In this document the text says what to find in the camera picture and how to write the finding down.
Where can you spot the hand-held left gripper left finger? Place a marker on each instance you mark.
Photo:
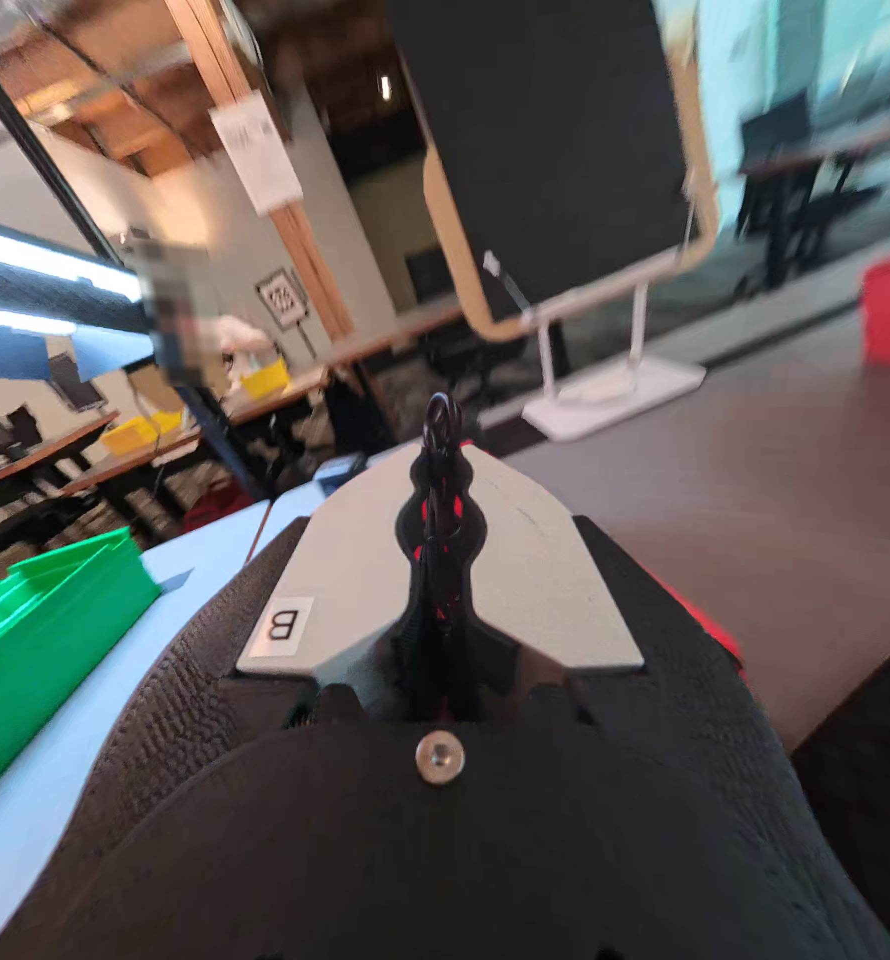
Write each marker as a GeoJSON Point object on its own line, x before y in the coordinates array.
{"type": "Point", "coordinates": [340, 577]}

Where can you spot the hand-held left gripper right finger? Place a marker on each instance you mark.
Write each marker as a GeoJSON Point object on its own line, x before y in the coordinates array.
{"type": "Point", "coordinates": [542, 592]}

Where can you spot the red bag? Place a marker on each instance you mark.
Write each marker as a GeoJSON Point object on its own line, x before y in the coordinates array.
{"type": "Point", "coordinates": [216, 504]}

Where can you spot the grey tape strip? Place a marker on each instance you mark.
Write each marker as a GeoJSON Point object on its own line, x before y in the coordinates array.
{"type": "Point", "coordinates": [176, 581]}

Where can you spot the wooden top desk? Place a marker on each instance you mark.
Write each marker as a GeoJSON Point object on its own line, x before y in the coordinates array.
{"type": "Point", "coordinates": [212, 424]}
{"type": "Point", "coordinates": [827, 150]}
{"type": "Point", "coordinates": [407, 322]}

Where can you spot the yellow plastic bin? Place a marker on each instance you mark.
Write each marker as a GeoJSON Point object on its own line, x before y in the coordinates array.
{"type": "Point", "coordinates": [141, 435]}
{"type": "Point", "coordinates": [265, 379]}

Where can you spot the black office chair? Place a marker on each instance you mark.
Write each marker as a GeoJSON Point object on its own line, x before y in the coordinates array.
{"type": "Point", "coordinates": [467, 364]}

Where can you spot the black white marker sign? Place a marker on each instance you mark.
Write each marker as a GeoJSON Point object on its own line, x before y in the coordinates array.
{"type": "Point", "coordinates": [283, 298]}

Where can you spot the green plastic bin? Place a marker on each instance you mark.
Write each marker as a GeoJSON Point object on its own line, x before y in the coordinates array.
{"type": "Point", "coordinates": [40, 637]}

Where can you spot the black padded mat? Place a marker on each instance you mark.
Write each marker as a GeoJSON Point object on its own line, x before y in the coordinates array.
{"type": "Point", "coordinates": [864, 765]}

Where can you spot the LED panel light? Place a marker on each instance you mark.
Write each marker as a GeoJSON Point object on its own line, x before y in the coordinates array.
{"type": "Point", "coordinates": [40, 289]}

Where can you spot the white paper sign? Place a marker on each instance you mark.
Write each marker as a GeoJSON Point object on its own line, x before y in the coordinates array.
{"type": "Point", "coordinates": [257, 150]}

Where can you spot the black tripod pole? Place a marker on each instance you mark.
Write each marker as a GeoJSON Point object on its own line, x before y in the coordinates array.
{"type": "Point", "coordinates": [40, 150]}

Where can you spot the wooden support post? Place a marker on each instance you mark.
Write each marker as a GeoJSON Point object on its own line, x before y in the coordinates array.
{"type": "Point", "coordinates": [295, 240]}

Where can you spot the black board with wooden frame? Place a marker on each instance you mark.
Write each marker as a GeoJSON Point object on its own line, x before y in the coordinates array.
{"type": "Point", "coordinates": [550, 150]}

